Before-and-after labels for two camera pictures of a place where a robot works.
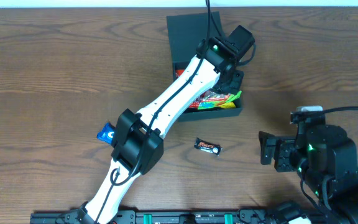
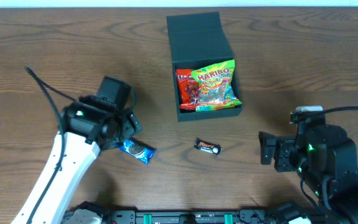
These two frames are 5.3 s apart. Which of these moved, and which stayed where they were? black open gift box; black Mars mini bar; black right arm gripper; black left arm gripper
Moved: black left arm gripper
Stayed: black right arm gripper; black Mars mini bar; black open gift box
